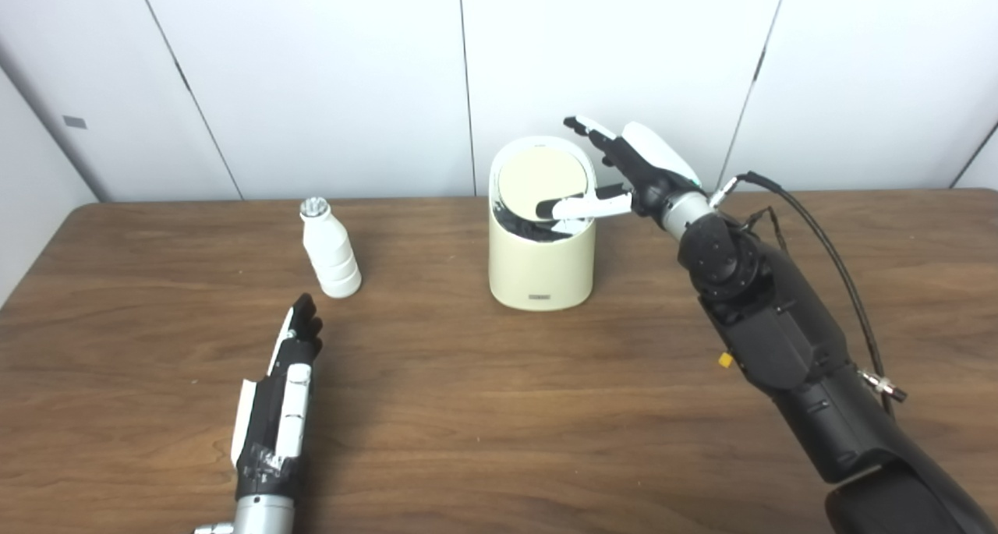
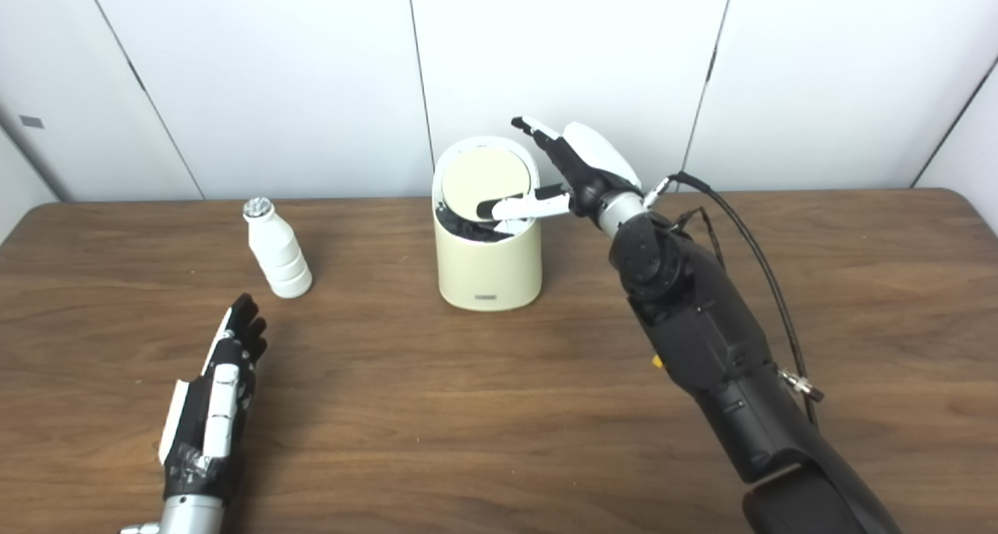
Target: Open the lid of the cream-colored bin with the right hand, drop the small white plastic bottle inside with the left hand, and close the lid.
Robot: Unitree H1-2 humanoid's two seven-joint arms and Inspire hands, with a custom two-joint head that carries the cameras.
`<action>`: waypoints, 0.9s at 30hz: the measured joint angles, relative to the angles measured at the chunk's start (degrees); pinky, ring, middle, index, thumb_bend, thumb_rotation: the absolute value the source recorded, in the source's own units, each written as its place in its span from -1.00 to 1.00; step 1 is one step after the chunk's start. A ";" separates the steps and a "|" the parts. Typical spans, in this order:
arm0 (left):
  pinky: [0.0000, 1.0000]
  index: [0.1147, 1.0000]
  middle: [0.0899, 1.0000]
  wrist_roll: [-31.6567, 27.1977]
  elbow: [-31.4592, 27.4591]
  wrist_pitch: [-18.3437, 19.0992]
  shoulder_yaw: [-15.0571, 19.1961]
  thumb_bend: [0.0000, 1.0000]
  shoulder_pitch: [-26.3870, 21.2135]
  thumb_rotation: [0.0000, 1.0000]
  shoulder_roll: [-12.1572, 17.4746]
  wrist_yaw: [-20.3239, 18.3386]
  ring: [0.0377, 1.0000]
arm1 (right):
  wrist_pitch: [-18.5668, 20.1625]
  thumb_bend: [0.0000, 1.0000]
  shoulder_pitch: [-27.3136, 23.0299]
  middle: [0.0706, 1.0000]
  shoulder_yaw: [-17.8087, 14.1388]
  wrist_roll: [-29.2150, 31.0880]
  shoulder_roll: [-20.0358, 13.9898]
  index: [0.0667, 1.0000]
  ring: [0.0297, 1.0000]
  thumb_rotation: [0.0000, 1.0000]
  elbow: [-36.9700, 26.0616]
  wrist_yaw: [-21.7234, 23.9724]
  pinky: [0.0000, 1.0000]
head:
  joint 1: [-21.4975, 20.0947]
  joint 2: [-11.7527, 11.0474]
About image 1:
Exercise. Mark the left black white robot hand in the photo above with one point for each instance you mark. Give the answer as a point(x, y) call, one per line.
point(277, 409)

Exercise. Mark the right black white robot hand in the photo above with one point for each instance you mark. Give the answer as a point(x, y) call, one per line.
point(647, 167)

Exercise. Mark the cream round bin lid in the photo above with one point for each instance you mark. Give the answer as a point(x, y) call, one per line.
point(538, 177)

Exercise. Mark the cream-colored round bin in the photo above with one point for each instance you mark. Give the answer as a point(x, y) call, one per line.
point(538, 273)

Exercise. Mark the small white plastic bottle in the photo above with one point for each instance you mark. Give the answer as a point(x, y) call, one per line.
point(331, 257)

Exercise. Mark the black bin liner bag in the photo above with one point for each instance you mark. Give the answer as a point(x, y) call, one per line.
point(522, 228)

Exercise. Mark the small yellow connector plug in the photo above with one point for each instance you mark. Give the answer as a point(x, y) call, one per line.
point(725, 360)

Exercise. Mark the small grey wall tag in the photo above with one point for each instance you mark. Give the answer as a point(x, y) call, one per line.
point(75, 122)

